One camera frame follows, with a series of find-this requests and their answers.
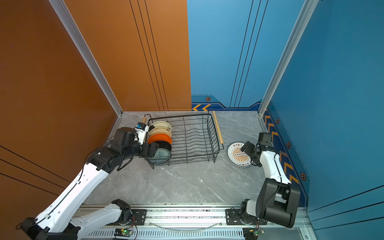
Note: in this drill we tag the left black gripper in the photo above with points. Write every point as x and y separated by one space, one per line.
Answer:
146 153

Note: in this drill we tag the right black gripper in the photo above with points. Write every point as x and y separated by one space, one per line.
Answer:
248 150

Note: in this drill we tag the white plate red dotted pattern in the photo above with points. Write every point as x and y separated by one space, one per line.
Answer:
237 157

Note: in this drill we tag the teal patterned plate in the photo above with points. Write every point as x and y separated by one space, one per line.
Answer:
161 156

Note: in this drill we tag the black wire dish rack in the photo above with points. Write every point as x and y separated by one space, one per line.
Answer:
194 138

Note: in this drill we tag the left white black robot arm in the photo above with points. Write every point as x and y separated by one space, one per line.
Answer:
56 222

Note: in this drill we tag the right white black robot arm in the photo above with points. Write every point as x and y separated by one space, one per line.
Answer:
278 200

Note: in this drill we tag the beige plate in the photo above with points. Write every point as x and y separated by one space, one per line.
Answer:
160 130

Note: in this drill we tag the orange plate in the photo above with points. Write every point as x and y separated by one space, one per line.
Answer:
160 137

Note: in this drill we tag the cream plate dark rim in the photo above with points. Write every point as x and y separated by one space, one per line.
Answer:
162 124

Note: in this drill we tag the black plate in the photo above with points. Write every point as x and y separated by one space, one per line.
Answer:
164 145

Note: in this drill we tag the right circuit board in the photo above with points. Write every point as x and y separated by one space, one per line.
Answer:
252 233

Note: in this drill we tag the left green circuit board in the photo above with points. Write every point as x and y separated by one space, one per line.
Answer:
123 233

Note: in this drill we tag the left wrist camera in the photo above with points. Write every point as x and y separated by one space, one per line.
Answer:
141 130

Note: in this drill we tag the near wooden rack handle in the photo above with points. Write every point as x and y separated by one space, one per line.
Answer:
218 128

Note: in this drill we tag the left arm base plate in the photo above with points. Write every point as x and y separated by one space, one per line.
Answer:
135 217

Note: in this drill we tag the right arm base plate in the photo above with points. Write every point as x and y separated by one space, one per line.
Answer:
233 217

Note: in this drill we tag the aluminium mounting rail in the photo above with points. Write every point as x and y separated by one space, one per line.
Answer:
202 222

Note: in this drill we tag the right aluminium corner post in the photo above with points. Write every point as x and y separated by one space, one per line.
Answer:
295 37

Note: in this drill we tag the aluminium corner post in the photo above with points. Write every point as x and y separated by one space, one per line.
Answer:
75 34
295 37

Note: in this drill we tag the left aluminium corner post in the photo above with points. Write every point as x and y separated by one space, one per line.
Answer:
75 34

